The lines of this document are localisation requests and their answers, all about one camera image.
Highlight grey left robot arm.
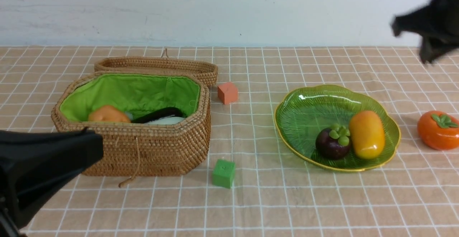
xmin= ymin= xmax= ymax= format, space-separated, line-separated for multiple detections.
xmin=0 ymin=127 xmax=104 ymax=237

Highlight brown potato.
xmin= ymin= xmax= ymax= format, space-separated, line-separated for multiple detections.
xmin=87 ymin=105 xmax=131 ymax=124

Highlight white radish green leaves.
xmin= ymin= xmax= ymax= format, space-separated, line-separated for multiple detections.
xmin=146 ymin=117 xmax=185 ymax=125

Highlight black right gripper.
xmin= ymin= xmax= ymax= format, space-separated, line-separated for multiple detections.
xmin=391 ymin=0 xmax=459 ymax=65

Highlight orange persimmon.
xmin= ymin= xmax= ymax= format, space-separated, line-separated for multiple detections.
xmin=417 ymin=110 xmax=459 ymax=151

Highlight yellow orange mango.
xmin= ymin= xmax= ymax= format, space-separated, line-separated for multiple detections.
xmin=349 ymin=110 xmax=385 ymax=159

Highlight purple eggplant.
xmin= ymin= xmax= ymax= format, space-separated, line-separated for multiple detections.
xmin=131 ymin=107 xmax=185 ymax=124

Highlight orange foam cube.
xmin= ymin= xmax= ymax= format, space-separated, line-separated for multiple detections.
xmin=217 ymin=82 xmax=239 ymax=105

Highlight wicker basket lid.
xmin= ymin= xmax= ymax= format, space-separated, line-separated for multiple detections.
xmin=94 ymin=49 xmax=218 ymax=87

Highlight green glass leaf plate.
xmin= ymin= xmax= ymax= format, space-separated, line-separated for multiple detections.
xmin=273 ymin=85 xmax=401 ymax=172

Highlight wicker basket green lining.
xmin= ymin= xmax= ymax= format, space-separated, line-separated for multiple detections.
xmin=51 ymin=71 xmax=211 ymax=188

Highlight green foam cube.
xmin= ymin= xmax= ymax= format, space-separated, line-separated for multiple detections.
xmin=212 ymin=159 xmax=236 ymax=189

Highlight dark purple mangosteen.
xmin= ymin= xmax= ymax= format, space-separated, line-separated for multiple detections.
xmin=315 ymin=124 xmax=352 ymax=160

